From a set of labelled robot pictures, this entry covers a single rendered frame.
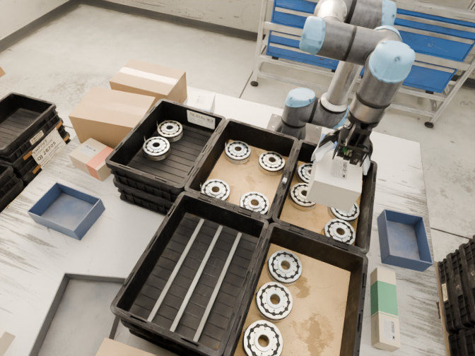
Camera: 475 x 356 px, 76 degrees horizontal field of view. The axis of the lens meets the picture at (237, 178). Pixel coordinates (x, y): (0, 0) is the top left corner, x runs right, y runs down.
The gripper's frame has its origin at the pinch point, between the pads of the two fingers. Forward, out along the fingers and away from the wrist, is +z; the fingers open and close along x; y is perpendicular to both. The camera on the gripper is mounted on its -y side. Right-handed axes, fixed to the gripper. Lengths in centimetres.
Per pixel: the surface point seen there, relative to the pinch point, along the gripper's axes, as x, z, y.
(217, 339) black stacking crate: -19, 28, 46
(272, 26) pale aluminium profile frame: -54, 53, -192
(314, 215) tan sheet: 0.6, 28.0, -1.6
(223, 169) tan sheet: -36.1, 28.1, -10.5
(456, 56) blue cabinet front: 88, 49, -196
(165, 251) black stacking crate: -43, 28, 28
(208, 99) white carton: -59, 32, -55
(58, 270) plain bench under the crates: -77, 41, 40
